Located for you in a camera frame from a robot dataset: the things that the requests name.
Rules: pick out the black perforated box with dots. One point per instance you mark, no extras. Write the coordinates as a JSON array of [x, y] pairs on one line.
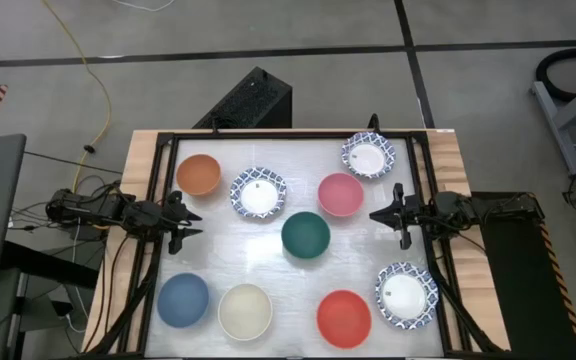
[[248, 100]]

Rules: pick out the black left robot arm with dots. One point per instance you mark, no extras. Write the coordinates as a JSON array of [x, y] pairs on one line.
[[88, 207]]

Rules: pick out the red plastic bowl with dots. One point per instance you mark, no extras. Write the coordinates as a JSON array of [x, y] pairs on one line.
[[343, 320]]

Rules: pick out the grey metal stand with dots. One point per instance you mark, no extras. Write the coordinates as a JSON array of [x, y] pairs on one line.
[[550, 112]]

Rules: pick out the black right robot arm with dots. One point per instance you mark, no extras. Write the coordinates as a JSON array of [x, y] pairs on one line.
[[493, 207]]

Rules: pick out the blue plastic bowl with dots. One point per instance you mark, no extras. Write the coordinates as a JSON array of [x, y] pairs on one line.
[[183, 300]]

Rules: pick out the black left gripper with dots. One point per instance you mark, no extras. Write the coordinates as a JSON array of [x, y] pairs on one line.
[[150, 220]]

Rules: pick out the pink plastic bowl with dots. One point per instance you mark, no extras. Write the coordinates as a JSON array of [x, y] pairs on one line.
[[340, 195]]

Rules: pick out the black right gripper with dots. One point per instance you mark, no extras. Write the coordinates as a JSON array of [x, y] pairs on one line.
[[420, 215]]

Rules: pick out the cream plastic bowl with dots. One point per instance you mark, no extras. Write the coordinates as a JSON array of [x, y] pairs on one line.
[[245, 312]]

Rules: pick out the orange plastic bowl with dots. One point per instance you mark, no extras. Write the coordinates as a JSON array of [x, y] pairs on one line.
[[198, 175]]

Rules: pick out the teal plastic bowl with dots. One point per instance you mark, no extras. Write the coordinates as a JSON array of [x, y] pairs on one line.
[[305, 235]]

